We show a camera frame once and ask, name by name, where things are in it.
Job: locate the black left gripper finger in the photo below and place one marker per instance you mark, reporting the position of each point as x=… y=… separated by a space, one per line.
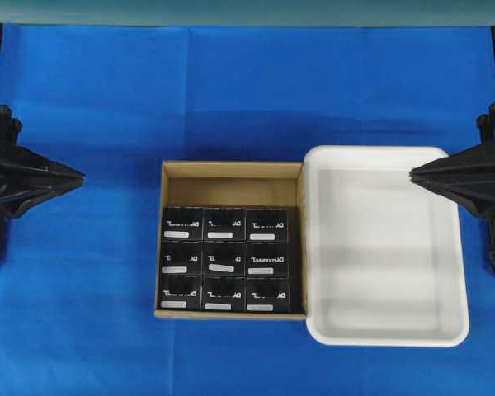
x=17 y=207
x=23 y=163

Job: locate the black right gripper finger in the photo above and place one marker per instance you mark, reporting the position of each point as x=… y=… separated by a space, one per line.
x=477 y=207
x=476 y=164

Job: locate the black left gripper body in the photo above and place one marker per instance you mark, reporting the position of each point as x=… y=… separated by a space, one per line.
x=9 y=131

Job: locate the black box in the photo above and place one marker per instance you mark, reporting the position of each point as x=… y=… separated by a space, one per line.
x=267 y=225
x=224 y=258
x=224 y=294
x=182 y=223
x=181 y=258
x=267 y=260
x=224 y=224
x=180 y=293
x=268 y=295

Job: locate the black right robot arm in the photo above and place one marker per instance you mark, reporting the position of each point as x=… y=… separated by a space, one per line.
x=480 y=190

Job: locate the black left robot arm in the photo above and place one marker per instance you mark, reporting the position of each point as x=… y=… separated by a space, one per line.
x=27 y=179

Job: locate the open cardboard box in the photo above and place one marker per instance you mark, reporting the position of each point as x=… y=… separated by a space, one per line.
x=239 y=184

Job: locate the white plastic tray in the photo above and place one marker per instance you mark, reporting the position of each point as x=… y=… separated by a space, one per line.
x=383 y=257

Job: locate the blue table cloth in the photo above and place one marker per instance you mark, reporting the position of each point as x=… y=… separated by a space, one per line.
x=77 y=282

